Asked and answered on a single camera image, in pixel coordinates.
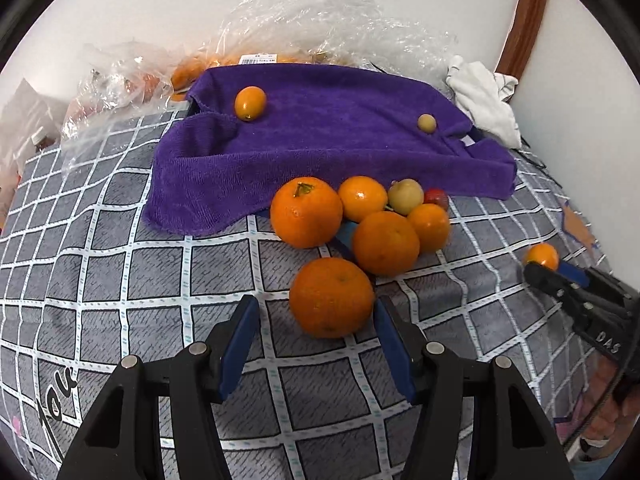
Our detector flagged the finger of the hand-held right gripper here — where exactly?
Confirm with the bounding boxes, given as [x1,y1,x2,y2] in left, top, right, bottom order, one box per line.
[524,262,632,322]
[556,260,639,307]

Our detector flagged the plastic bag of oranges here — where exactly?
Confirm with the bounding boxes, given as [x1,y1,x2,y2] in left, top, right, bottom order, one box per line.
[62,40,211,161]

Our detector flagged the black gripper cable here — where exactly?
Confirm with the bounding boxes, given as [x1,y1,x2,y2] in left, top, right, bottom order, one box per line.
[562,355,632,461]

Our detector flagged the person's blue jeans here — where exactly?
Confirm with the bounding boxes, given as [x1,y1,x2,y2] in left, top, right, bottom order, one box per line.
[570,455,618,480]

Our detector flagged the person's right hand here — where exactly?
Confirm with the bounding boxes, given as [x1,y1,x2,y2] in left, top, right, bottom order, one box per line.
[580,357,640,462]

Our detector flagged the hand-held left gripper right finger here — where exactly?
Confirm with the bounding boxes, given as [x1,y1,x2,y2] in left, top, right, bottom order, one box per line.
[372,295,575,480]

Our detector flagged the mandarin with green stem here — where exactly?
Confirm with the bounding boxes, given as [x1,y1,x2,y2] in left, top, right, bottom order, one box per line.
[270,176,344,250]

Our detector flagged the large green plum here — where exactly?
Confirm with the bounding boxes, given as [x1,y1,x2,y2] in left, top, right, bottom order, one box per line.
[387,178,425,216]

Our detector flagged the orange mandarin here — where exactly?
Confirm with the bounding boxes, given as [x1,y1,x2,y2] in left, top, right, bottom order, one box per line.
[407,203,452,254]
[337,175,390,223]
[351,211,421,277]
[289,257,376,339]

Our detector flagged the grey checked blanket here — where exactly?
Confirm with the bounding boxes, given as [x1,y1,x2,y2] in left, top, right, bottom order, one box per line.
[0,105,621,480]

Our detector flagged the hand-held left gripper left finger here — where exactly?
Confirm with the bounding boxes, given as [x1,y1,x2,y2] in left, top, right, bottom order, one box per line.
[56,294,261,480]

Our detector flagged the white cloth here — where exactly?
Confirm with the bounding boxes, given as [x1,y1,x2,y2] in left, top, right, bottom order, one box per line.
[445,55,523,150]

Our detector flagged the brown wooden door frame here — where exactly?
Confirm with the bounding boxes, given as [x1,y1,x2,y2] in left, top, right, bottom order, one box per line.
[495,0,552,81]

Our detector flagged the black cables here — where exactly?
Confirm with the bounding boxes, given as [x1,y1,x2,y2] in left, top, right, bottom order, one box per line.
[517,132,568,188]

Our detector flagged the translucent grey plastic bag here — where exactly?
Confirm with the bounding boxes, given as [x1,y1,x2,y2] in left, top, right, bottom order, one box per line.
[0,77,66,196]

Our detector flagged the purple towel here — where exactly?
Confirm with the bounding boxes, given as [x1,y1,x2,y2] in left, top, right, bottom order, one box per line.
[140,64,517,238]

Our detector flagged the crumpled clear plastic bag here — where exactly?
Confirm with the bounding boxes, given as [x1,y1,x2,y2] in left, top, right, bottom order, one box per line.
[200,0,457,86]

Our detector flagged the smooth orange kumquat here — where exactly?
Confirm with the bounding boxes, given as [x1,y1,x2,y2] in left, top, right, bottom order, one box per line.
[234,86,267,122]
[524,243,560,271]

